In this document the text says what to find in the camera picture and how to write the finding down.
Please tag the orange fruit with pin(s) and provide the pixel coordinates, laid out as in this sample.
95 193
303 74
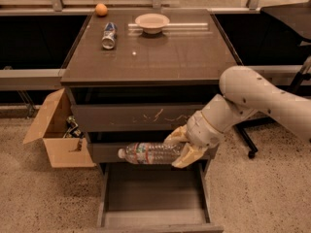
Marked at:
101 10

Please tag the cans inside cardboard box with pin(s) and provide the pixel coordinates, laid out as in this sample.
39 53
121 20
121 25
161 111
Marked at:
73 130

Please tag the top grey drawer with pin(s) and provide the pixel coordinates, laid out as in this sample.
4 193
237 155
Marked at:
130 117

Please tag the blue white soda can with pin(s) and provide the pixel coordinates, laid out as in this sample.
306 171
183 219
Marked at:
109 36

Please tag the bottom grey open drawer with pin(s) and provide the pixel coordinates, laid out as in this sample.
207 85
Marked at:
154 199

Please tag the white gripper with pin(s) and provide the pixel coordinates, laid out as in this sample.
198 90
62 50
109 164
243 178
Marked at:
201 132

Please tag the white paper bowl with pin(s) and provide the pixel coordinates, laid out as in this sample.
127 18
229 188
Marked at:
152 23

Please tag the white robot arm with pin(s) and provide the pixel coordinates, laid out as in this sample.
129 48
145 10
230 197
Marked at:
244 92

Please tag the open cardboard box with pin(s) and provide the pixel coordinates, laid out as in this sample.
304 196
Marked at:
50 126

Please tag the middle grey drawer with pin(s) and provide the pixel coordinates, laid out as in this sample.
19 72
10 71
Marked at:
108 152

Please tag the clear plastic water bottle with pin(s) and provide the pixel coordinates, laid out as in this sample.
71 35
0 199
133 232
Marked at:
150 153

